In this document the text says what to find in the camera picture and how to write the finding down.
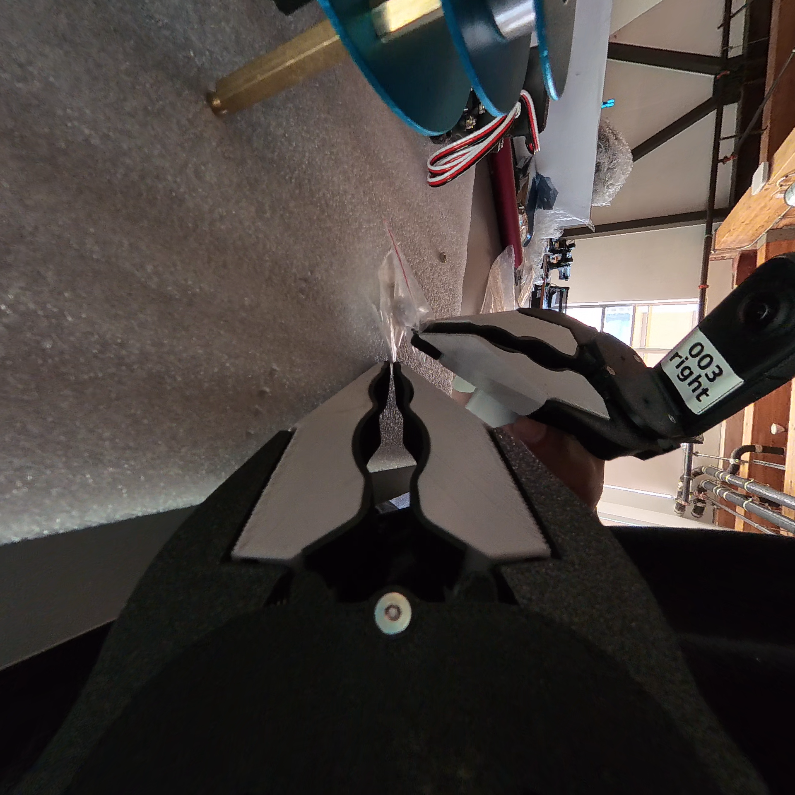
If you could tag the blue toy robot arm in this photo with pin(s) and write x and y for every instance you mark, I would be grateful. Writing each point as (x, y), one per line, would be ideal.
(428, 62)

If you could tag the white foam mat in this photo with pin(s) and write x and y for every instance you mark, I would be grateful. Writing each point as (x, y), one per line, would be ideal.
(186, 248)

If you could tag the large white cardboard box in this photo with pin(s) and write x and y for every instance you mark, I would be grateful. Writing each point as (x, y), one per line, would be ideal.
(577, 124)

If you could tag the person's right hand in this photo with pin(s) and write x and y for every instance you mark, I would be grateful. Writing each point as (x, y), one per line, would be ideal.
(565, 463)

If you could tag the crumpled bubble wrap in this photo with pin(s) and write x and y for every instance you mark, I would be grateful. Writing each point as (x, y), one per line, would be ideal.
(612, 164)

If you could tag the red electric screwdriver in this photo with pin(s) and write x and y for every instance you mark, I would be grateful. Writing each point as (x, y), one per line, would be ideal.
(506, 192)

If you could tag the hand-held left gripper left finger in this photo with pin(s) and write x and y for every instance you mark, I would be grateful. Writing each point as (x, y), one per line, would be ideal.
(304, 484)

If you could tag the grey ceiling pipes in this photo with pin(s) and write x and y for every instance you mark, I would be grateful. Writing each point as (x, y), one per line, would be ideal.
(739, 490)

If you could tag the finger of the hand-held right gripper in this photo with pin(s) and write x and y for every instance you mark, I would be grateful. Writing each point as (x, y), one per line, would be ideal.
(528, 388)
(490, 323)

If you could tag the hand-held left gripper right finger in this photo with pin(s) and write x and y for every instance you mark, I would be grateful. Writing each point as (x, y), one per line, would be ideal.
(472, 484)

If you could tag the small clear zip bag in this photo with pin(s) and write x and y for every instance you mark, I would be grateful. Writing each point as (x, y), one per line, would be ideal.
(397, 298)

